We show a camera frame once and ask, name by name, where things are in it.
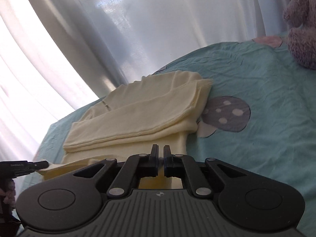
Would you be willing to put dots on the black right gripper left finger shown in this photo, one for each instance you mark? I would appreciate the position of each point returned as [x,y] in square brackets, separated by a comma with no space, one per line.
[132,171]

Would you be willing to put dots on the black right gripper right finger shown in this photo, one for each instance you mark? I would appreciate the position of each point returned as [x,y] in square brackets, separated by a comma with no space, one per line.
[187,169]

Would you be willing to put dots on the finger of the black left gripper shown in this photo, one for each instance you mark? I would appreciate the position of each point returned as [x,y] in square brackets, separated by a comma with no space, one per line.
[36,166]

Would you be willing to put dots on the cream knit sweater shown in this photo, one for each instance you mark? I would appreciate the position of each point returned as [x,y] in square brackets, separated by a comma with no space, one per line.
[160,109]

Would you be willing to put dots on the left hand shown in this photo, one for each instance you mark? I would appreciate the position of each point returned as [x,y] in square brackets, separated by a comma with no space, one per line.
[8,193]

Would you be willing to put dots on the teal printed bed sheet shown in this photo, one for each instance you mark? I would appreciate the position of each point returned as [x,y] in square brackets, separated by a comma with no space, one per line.
[259,116]

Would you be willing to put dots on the white sheer curtain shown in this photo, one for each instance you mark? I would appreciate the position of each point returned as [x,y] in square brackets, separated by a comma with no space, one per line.
[59,55]

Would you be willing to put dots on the purple plush toy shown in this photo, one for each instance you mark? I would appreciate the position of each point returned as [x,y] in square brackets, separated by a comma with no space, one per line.
[300,17]

